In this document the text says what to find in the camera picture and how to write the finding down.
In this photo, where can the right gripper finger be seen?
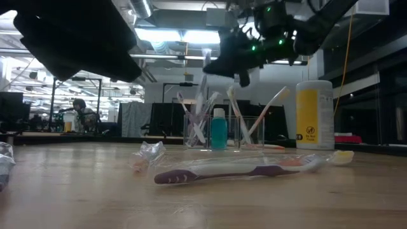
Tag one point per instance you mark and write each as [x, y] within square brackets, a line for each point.
[245, 78]
[222, 68]

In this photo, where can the teal mouthwash bottle white cap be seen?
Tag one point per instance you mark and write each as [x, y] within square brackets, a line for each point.
[219, 130]

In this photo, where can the purple white toothbrush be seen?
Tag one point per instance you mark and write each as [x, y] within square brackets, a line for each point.
[190, 117]

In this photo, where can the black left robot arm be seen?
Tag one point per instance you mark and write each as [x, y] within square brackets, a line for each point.
[47, 6]

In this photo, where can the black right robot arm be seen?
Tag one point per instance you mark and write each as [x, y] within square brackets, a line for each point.
[318, 25]

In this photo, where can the clear acrylic organizer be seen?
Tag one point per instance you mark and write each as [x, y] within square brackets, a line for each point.
[259, 140]

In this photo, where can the long ceiling light strip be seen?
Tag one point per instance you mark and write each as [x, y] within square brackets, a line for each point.
[159, 56]

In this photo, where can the person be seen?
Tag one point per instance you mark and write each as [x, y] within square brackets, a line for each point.
[83, 116]

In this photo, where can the black partition curtain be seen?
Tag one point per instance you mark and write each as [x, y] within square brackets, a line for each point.
[165, 121]

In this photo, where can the white canister yellow label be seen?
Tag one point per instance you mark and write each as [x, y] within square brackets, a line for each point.
[314, 114]

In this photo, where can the gray hanging cloth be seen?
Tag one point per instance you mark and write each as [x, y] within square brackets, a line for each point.
[135, 119]

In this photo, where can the black monitor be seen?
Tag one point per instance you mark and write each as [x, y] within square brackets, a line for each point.
[11, 108]

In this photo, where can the long wooden workbench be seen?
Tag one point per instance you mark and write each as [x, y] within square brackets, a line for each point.
[38, 136]

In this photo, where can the red flat box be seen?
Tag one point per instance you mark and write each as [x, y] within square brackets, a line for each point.
[348, 139]

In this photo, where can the black frame with crossbar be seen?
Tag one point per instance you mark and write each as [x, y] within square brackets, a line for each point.
[186, 84]

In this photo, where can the tall black metal frame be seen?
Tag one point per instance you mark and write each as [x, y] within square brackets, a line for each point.
[52, 105]

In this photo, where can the silver ventilation duct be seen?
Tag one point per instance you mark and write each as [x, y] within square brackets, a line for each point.
[141, 8]

